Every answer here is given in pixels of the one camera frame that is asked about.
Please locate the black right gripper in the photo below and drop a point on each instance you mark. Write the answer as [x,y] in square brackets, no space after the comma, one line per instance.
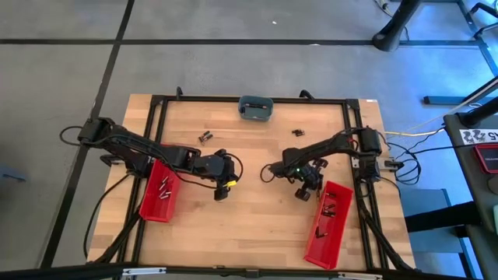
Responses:
[303,173]

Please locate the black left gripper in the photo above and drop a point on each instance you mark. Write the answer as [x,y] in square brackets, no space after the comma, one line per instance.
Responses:
[214,167]

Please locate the red plastic bin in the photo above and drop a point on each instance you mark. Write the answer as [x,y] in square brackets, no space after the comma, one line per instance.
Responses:
[155,210]
[327,245]

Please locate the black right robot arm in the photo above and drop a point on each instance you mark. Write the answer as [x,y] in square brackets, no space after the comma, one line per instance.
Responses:
[323,148]

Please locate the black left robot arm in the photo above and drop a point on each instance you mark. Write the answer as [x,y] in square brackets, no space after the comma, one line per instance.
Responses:
[128,142]

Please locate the screws near top left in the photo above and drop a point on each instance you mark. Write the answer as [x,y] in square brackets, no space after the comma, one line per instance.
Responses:
[205,134]

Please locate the black grey plug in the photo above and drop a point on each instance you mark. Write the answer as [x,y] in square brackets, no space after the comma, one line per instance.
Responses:
[393,164]

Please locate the silver aluminium bar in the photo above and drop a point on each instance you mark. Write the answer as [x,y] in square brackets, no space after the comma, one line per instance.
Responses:
[360,276]
[144,271]

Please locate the black desk foot bar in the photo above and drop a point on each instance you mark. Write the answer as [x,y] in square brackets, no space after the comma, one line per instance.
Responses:
[443,100]

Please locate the black rig crossbar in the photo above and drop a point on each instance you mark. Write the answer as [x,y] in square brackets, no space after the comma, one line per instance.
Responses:
[58,271]

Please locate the white printed label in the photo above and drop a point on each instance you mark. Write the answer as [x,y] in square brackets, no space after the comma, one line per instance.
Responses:
[478,136]

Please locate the red framed black device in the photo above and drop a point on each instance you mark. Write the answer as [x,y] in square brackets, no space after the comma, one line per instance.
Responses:
[488,157]

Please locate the thick black pole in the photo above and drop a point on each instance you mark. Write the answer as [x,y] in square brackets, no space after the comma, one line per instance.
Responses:
[480,113]

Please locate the black diagonal frame brace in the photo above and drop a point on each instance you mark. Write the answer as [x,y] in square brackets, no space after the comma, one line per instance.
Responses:
[385,238]
[120,238]

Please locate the black aluminium table frame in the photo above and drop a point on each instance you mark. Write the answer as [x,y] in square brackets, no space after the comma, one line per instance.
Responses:
[194,99]

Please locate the black pedestal leg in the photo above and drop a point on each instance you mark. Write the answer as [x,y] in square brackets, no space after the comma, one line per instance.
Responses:
[393,35]

